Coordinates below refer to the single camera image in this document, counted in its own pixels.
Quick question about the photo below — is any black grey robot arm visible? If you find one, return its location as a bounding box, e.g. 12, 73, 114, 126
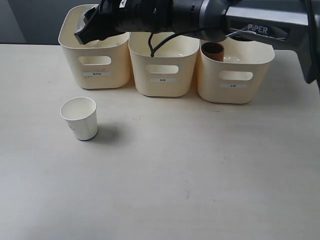
74, 0, 320, 84

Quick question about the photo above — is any white paper cup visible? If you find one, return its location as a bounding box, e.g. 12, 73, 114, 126
60, 97, 98, 141

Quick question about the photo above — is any right cream plastic bin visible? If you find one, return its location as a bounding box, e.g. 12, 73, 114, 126
196, 38, 275, 104

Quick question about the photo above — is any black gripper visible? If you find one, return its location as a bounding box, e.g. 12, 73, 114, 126
74, 0, 174, 45

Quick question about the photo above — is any middle cream plastic bin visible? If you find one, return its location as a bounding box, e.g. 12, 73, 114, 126
128, 32, 199, 98

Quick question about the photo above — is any clear plastic bottle white cap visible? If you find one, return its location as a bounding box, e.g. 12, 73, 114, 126
76, 12, 87, 32

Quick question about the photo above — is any brown wooden cup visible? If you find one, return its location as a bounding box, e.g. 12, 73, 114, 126
201, 42, 225, 62

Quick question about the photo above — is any cream plastic bin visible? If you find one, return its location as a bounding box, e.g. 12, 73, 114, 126
196, 38, 275, 104
128, 32, 199, 98
58, 4, 132, 90

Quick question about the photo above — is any left cream plastic bin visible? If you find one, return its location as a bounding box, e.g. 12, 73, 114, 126
58, 4, 132, 90

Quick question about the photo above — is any black cable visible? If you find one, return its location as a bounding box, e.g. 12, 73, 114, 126
148, 27, 228, 58

